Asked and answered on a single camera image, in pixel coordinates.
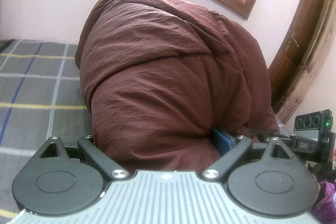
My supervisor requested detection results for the grey plaid bed sheet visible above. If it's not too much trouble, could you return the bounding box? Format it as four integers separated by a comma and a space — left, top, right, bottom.
1, 40, 91, 223

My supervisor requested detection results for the maroon puffer jacket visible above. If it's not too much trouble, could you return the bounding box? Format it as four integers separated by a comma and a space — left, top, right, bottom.
75, 0, 278, 172

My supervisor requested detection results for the brown wooden door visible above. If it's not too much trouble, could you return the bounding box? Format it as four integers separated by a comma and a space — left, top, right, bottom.
269, 0, 335, 123

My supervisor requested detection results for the purple cloth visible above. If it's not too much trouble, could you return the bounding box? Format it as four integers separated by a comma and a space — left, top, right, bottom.
311, 181, 335, 223

